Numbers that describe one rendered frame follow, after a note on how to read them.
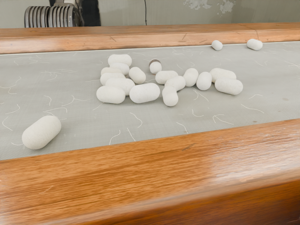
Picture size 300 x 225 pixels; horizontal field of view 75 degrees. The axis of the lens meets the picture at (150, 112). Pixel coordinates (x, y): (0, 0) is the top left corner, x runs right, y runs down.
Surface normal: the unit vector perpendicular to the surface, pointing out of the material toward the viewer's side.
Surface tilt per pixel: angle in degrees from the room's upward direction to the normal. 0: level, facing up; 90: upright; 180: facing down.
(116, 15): 90
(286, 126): 0
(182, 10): 90
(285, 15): 90
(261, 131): 0
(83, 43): 45
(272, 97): 0
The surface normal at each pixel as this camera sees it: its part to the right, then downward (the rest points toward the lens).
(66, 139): 0.03, -0.82
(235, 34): 0.18, -0.18
